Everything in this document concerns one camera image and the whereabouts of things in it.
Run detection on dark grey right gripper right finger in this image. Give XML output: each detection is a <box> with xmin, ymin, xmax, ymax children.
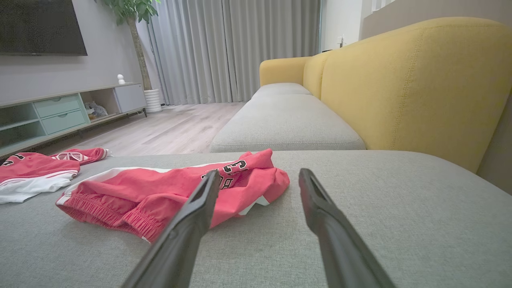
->
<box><xmin>298</xmin><ymin>168</ymin><xmax>396</xmax><ymax>288</ymax></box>

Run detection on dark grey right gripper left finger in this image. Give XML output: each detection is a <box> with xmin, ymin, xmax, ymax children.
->
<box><xmin>121</xmin><ymin>170</ymin><xmax>222</xmax><ymax>288</ymax></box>

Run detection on red basketball shorts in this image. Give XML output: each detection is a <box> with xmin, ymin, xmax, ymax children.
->
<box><xmin>56</xmin><ymin>148</ymin><xmax>290</xmax><ymax>244</ymax></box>

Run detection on red basketball jersey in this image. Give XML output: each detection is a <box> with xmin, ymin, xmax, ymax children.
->
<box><xmin>0</xmin><ymin>147</ymin><xmax>112</xmax><ymax>204</ymax></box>

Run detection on large grey sofa seat cushion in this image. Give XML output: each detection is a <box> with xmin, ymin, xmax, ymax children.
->
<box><xmin>0</xmin><ymin>150</ymin><xmax>512</xmax><ymax>288</ymax></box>

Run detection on white ribbed plant pot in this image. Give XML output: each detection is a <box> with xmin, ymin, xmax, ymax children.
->
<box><xmin>143</xmin><ymin>88</ymin><xmax>163</xmax><ymax>114</ymax></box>

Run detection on grey plush toy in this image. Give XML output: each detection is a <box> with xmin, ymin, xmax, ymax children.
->
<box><xmin>85</xmin><ymin>101</ymin><xmax>108</xmax><ymax>119</ymax></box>

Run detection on green and grey TV cabinet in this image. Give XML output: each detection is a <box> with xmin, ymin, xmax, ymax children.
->
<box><xmin>0</xmin><ymin>82</ymin><xmax>148</xmax><ymax>158</ymax></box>

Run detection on yellow sofa backrest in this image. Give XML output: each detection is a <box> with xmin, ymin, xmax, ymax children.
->
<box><xmin>259</xmin><ymin>17</ymin><xmax>512</xmax><ymax>173</ymax></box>

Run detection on green indoor tree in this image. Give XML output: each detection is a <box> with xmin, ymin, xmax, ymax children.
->
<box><xmin>95</xmin><ymin>0</ymin><xmax>161</xmax><ymax>90</ymax></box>

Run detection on grey curtain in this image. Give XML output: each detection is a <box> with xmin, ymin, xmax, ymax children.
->
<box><xmin>146</xmin><ymin>0</ymin><xmax>322</xmax><ymax>106</ymax></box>

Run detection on black flat television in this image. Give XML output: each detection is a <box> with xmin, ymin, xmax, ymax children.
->
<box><xmin>0</xmin><ymin>0</ymin><xmax>88</xmax><ymax>56</ymax></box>

